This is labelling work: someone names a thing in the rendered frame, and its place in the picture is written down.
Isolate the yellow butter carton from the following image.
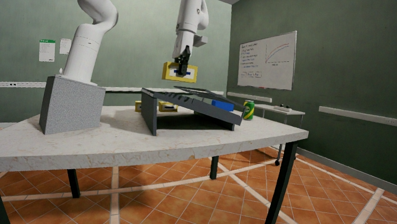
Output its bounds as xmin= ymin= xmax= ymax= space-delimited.
xmin=162 ymin=61 xmax=198 ymax=83
xmin=158 ymin=101 xmax=178 ymax=112
xmin=135 ymin=101 xmax=141 ymax=112

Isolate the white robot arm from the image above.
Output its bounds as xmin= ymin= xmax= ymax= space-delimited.
xmin=54 ymin=0 xmax=209 ymax=86

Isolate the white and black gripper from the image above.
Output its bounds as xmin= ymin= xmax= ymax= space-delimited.
xmin=172 ymin=31 xmax=195 ymax=76

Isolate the blue open box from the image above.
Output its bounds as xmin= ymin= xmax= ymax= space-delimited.
xmin=212 ymin=100 xmax=234 ymax=111

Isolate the green and yellow drink can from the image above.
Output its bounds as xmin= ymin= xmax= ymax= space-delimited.
xmin=243 ymin=100 xmax=254 ymax=120

